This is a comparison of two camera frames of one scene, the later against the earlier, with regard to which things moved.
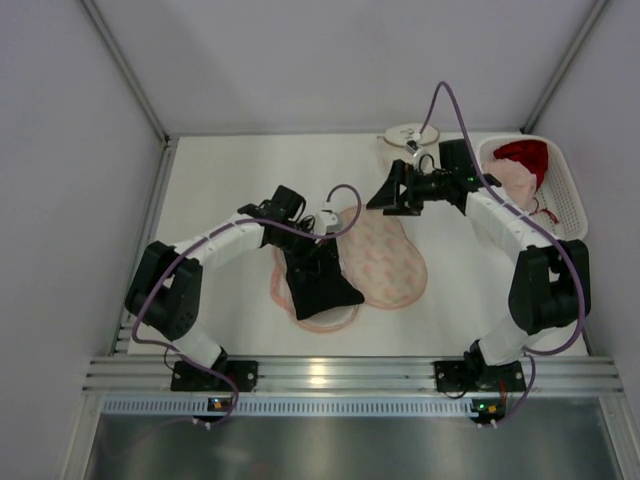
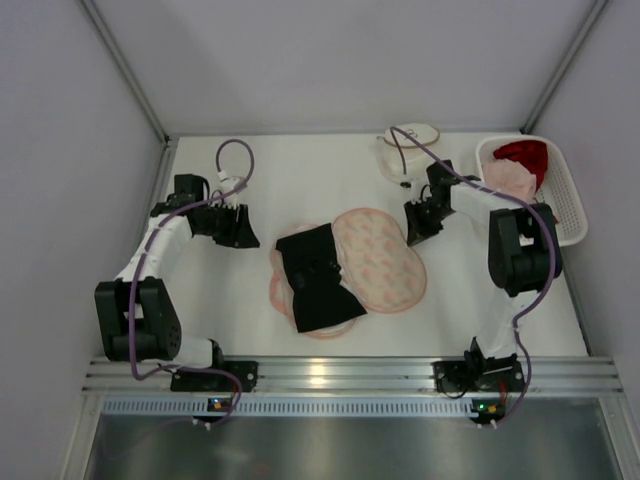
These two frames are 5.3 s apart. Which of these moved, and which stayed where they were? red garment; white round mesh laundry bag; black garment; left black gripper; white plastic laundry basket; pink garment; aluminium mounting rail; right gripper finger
Moved: left black gripper; black garment; right gripper finger
Stayed: white round mesh laundry bag; red garment; aluminium mounting rail; white plastic laundry basket; pink garment
